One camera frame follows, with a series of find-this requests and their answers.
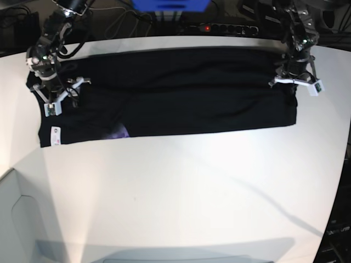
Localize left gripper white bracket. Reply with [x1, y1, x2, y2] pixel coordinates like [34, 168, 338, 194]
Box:
[268, 56, 326, 107]

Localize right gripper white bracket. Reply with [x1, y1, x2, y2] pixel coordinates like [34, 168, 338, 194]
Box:
[30, 77, 91, 117]

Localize black T-shirt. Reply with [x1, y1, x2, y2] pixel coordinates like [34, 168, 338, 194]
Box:
[38, 47, 297, 147]

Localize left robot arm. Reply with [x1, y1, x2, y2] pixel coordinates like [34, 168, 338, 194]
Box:
[269, 1, 325, 96]

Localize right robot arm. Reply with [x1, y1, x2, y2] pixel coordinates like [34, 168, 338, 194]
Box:
[26, 1, 94, 117]

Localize blue plastic box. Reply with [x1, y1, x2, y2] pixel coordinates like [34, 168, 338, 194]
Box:
[132, 0, 211, 12]

